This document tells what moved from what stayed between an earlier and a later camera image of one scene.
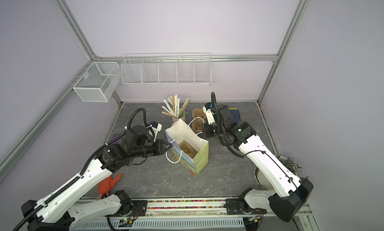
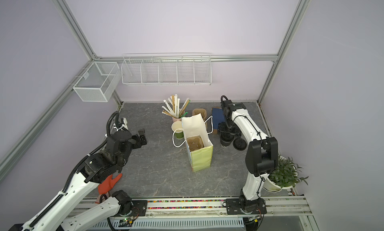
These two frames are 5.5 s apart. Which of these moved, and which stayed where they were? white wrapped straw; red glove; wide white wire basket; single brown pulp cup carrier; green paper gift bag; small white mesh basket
Moved: single brown pulp cup carrier; green paper gift bag
Stayed: red glove; small white mesh basket; white wrapped straw; wide white wire basket
